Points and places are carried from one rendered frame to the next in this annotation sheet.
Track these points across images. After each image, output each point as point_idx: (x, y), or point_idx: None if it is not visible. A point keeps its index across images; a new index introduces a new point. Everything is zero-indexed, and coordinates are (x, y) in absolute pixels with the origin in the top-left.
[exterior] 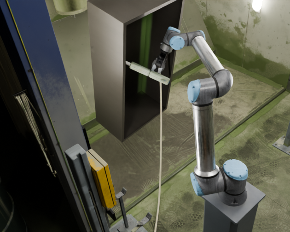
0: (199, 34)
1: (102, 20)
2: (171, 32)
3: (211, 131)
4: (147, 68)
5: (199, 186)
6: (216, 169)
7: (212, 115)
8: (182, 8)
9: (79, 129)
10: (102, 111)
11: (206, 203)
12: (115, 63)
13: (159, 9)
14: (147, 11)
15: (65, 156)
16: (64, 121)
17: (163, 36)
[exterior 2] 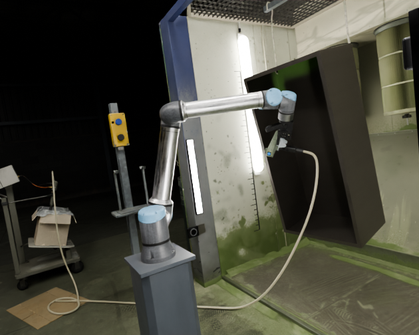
0: (264, 90)
1: (263, 83)
2: None
3: (157, 155)
4: (275, 137)
5: None
6: (153, 200)
7: (162, 140)
8: (321, 73)
9: (182, 137)
10: (296, 194)
11: None
12: (263, 124)
13: (348, 85)
14: (265, 70)
15: (178, 153)
16: None
17: (349, 123)
